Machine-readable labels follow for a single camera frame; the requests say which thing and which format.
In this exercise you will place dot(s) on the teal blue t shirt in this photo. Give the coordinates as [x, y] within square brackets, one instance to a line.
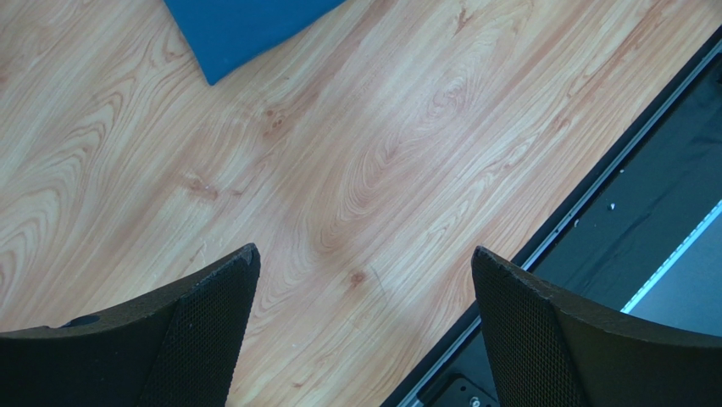
[225, 34]

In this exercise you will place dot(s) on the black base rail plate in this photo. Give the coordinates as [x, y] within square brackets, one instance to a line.
[641, 234]

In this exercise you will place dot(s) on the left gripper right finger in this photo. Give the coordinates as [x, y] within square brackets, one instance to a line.
[547, 346]

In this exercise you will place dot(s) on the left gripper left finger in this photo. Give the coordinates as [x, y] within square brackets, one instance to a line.
[177, 345]

